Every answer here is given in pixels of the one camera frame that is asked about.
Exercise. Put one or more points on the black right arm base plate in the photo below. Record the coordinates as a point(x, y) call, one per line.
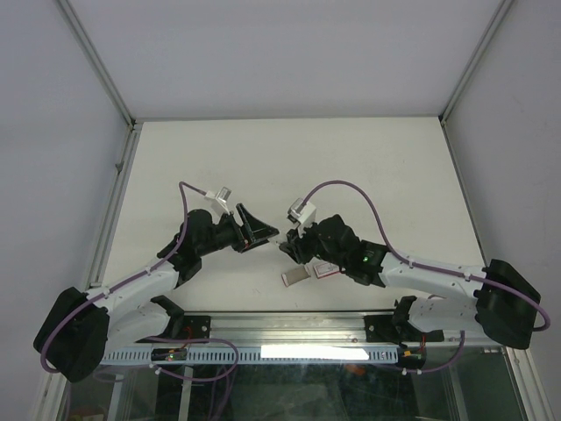
point(380, 328)

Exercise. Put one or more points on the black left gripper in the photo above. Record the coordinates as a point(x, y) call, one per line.
point(259, 231)

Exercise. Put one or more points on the white slotted cable duct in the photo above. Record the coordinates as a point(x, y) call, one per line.
point(267, 354)

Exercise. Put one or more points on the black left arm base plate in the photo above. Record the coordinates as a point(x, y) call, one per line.
point(193, 327)

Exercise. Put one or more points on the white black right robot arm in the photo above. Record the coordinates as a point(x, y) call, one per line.
point(496, 300)

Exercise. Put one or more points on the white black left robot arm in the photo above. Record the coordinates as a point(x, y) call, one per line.
point(83, 326)

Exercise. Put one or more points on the right aluminium frame post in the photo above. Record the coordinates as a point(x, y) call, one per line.
point(492, 28)

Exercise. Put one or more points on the aluminium mounting rail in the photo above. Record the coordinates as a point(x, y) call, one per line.
point(335, 328)

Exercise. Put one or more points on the red white staple box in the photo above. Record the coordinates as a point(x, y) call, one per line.
point(324, 269)

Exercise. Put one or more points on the left aluminium frame post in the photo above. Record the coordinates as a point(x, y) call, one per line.
point(83, 40)

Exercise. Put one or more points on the aluminium frame post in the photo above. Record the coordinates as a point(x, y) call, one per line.
point(83, 40)
point(492, 28)

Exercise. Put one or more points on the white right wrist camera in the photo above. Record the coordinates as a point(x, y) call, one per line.
point(302, 215)

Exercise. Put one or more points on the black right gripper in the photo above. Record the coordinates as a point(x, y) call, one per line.
point(294, 240)

